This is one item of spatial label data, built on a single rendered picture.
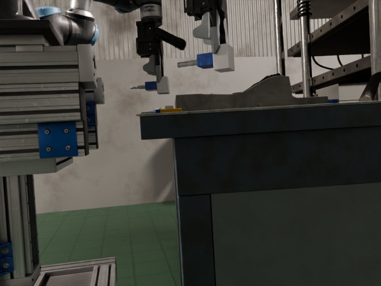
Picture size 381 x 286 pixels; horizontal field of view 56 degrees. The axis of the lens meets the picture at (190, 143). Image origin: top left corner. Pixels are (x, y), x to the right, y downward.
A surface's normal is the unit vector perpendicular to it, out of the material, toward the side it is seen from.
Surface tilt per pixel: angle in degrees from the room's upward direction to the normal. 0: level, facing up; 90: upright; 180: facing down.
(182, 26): 90
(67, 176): 90
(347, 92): 90
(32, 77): 90
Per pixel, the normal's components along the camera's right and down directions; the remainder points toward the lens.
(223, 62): -0.36, 0.05
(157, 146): 0.19, 0.02
